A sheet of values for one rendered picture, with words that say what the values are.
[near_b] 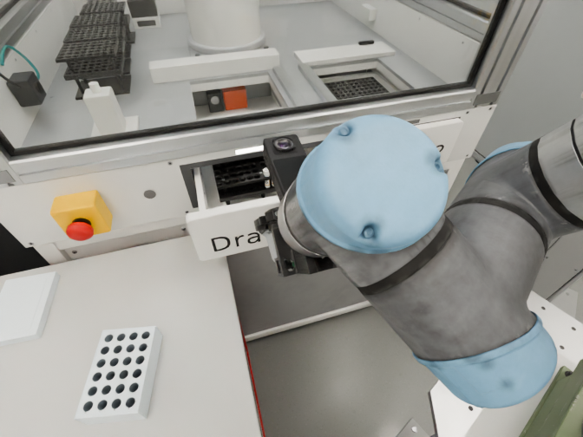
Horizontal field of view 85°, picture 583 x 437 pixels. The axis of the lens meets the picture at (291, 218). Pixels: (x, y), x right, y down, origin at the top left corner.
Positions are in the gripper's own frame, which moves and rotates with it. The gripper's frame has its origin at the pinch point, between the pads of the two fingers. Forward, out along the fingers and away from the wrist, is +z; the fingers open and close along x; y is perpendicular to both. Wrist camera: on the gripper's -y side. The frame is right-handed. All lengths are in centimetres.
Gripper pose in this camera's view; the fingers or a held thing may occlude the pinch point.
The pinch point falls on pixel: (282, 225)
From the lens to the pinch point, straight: 50.7
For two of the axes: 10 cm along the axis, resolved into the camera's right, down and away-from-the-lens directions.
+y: 2.3, 9.7, -1.1
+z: -1.6, 1.5, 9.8
